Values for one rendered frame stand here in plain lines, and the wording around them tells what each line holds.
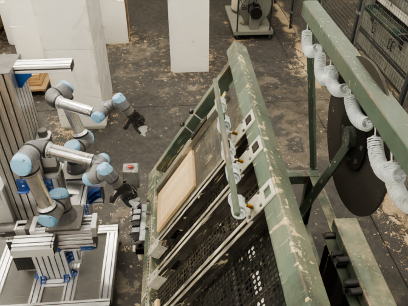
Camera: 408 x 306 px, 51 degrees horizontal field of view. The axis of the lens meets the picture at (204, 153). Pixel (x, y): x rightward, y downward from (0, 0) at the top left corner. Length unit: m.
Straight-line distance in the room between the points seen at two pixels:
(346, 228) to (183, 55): 5.16
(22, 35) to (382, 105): 5.91
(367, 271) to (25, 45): 6.19
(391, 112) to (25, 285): 2.99
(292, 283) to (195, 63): 5.51
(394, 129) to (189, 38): 5.08
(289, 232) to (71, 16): 3.87
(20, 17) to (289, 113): 4.07
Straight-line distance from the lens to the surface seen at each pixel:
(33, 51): 7.16
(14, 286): 3.85
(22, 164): 2.52
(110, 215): 4.43
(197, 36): 6.58
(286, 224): 1.63
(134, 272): 3.94
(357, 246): 1.83
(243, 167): 2.04
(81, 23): 4.99
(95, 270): 3.75
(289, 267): 1.54
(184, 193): 2.79
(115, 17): 7.76
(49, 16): 5.03
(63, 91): 3.14
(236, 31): 7.86
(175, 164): 3.13
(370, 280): 1.74
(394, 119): 1.83
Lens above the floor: 3.12
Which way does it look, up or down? 38 degrees down
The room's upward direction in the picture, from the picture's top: straight up
